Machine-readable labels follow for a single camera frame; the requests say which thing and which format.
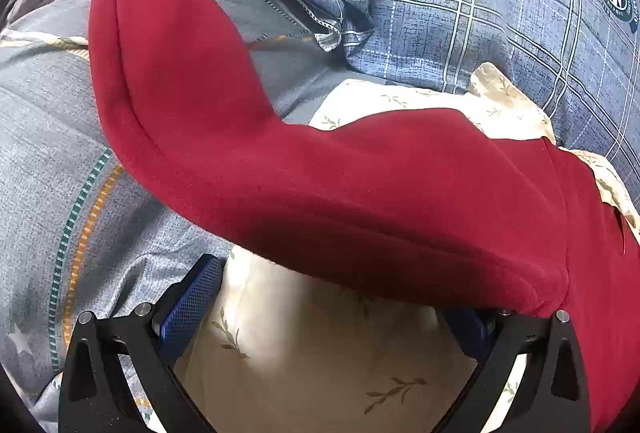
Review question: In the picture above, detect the red sweater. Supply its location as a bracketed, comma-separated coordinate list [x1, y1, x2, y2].
[89, 0, 639, 432]

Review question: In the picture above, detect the grey-blue striped bed sheet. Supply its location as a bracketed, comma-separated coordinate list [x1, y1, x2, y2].
[0, 0, 331, 423]

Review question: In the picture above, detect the blue plaid quilt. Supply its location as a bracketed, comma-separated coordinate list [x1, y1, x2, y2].
[296, 0, 639, 196]

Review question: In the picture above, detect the cream leaf-print pillow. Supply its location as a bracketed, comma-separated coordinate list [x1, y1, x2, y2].
[171, 61, 640, 433]

